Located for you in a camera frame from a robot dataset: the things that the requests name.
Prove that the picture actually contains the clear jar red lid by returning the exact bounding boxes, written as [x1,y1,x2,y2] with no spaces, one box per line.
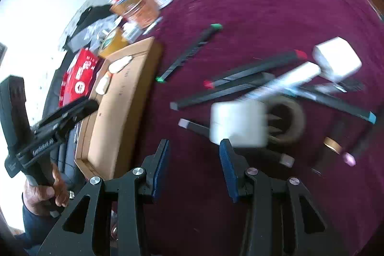
[110,0,160,29]

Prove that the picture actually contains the small brown tape roll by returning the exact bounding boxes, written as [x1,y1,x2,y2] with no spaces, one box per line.
[323,137,344,155]

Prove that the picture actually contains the person's left forearm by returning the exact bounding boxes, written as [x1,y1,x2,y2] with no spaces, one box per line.
[22,203,65,248]

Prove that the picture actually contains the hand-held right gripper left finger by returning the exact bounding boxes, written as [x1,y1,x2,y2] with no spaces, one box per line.
[37,139,171,256]

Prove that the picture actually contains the black stick blue ends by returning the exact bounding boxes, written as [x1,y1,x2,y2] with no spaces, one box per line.
[287,84,377,124]

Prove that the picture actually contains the white charger adapter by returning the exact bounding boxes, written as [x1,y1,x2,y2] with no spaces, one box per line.
[312,36,362,83]
[209,100,269,148]

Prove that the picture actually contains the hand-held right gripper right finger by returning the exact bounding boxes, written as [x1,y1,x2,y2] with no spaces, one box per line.
[220,138,342,256]

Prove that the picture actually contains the cardboard box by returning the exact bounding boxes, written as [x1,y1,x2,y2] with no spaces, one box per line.
[74,36,164,182]

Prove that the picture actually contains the black tape roll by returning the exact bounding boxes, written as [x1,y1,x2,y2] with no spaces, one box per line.
[264,95,307,146]

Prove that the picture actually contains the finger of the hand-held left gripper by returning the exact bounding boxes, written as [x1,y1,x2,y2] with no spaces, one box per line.
[32,98,100,138]

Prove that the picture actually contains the person's left hand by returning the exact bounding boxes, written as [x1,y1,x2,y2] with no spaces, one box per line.
[22,164,70,217]

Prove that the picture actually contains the black stick grey ends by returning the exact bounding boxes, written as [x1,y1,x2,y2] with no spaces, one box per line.
[170,73,275,110]

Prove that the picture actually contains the blue pen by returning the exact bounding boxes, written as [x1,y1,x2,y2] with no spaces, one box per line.
[142,17,164,36]

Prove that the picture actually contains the black stick pink ends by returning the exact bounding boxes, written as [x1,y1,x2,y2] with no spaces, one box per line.
[312,121,356,176]

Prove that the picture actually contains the red plastic bag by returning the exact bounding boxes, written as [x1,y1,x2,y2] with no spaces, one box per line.
[58,47,101,108]

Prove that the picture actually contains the black stick white ends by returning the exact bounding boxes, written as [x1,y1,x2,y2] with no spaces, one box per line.
[178,118,296,168]

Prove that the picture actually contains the maroon tablecloth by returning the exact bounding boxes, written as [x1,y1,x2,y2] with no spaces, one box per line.
[45,0,384,256]

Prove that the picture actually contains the white paint marker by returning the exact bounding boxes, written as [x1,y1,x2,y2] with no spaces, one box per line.
[240,61,322,101]

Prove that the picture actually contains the yellow tape roll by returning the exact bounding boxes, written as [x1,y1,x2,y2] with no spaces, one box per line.
[97,28,127,59]

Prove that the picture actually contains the black bag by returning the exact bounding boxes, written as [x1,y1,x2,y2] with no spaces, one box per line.
[76,4,113,35]

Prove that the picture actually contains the black stick green ends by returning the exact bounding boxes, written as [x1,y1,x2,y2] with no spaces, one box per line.
[155,23,223,83]

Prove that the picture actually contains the white glue bottle orange cap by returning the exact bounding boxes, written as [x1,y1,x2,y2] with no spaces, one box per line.
[96,71,113,95]

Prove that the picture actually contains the black stick red ends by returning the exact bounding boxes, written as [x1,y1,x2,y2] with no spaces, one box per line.
[203,49,308,89]

